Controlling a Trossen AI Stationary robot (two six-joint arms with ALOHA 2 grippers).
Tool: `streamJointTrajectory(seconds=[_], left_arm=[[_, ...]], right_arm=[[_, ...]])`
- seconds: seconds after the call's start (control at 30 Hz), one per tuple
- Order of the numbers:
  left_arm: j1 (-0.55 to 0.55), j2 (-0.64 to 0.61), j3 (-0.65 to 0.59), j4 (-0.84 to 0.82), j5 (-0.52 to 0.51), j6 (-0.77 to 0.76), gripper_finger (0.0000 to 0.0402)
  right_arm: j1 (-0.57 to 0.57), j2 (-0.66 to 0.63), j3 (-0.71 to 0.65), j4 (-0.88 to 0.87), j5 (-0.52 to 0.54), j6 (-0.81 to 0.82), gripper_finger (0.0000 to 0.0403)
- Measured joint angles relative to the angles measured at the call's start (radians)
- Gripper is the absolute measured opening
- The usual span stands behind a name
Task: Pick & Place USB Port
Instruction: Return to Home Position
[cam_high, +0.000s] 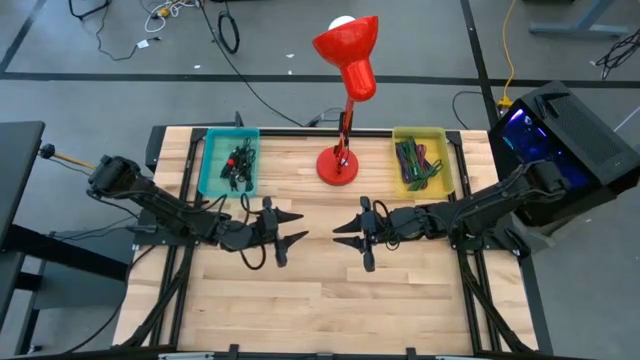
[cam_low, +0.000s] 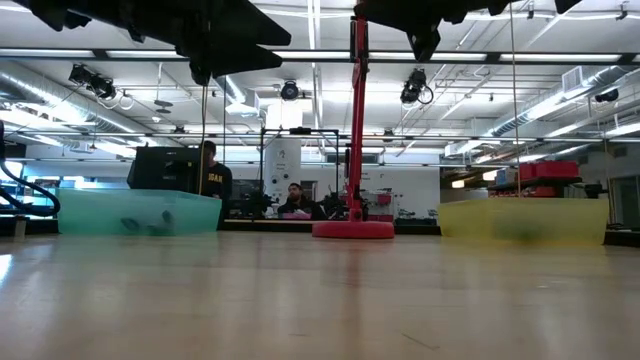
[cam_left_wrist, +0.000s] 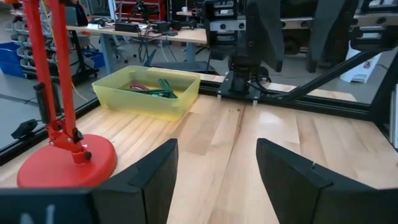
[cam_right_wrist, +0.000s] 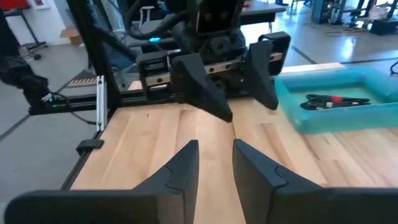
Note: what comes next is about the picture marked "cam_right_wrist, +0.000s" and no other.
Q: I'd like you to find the black aluminium table frame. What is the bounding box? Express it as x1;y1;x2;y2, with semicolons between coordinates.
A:
27;0;177;191

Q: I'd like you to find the white stool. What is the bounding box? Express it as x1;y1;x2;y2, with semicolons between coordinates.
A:
138;5;155;27

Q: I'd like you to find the black left arm cable loom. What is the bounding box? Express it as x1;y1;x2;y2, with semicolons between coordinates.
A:
126;0;191;42

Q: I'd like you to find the teal plastic bin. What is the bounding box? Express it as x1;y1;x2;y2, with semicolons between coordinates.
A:
273;66;398;135

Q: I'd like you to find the black stand base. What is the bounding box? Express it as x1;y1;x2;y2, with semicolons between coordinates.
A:
369;18;398;36

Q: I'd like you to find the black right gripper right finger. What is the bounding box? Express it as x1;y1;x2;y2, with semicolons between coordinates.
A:
232;138;398;224

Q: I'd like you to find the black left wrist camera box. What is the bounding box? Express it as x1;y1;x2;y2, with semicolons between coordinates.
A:
195;0;241;35

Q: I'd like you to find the grey computer tower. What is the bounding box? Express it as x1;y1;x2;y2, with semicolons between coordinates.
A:
310;0;334;26

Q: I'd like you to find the black side table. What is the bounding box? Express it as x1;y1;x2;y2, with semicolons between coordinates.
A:
239;0;287;26

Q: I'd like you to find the cardboard box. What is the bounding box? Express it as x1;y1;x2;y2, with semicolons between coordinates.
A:
59;27;83;45

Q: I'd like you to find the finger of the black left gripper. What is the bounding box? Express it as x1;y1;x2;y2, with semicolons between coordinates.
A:
171;52;234;123
245;40;279;111

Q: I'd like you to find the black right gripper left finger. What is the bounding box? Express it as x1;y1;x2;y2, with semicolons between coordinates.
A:
4;139;200;224

